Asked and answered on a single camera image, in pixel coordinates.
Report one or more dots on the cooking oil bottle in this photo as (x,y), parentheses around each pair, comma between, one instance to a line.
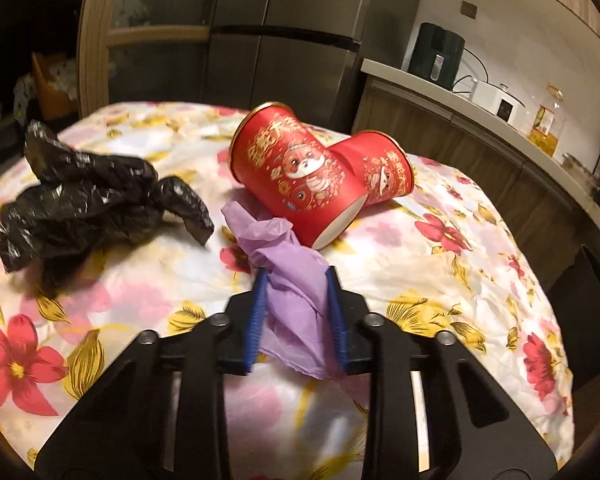
(546,130)

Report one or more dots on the purple plastic bag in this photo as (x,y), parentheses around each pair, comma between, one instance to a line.
(290,280)

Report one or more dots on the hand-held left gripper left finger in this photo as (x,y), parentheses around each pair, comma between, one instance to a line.
(258,310)

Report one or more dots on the white rice cooker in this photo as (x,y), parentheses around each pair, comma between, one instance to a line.
(497,102)

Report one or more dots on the crumpled black plastic bag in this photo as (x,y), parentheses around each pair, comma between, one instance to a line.
(90,195)

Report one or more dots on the floral tablecloth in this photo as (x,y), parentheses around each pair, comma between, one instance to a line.
(455,285)

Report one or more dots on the small table with floral cloth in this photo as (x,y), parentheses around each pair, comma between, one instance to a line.
(25,95)

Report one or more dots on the black trash bin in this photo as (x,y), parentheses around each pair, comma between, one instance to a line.
(595,310)

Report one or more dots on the metal pot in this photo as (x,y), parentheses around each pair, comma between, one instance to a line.
(575,161)

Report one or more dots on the red printed paper cup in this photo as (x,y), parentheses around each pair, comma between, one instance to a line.
(290,170)
(385,170)

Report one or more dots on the wall socket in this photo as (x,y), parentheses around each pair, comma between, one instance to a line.
(468,10)

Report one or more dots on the dark air fryer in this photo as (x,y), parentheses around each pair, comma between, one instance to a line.
(435,57)

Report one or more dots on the wooden kitchen counter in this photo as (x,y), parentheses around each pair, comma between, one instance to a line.
(455,125)

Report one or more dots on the steel refrigerator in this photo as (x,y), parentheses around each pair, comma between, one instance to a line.
(305,35)

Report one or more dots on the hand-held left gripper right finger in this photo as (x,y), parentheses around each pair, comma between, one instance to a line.
(337,315)

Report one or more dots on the orange chair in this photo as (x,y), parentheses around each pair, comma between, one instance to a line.
(55,90)

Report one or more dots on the wooden glass-door cabinet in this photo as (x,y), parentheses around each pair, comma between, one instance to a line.
(145,35)

